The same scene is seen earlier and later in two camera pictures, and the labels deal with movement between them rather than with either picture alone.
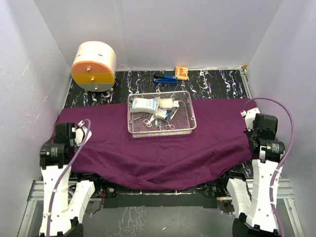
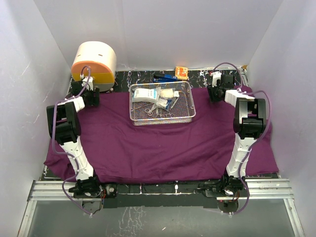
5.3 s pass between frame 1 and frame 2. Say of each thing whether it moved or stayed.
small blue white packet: moved
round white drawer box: stayed
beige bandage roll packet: moved
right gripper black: moved
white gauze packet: moved
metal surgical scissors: moved
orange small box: stayed
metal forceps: moved
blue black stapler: stayed
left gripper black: moved
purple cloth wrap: moved
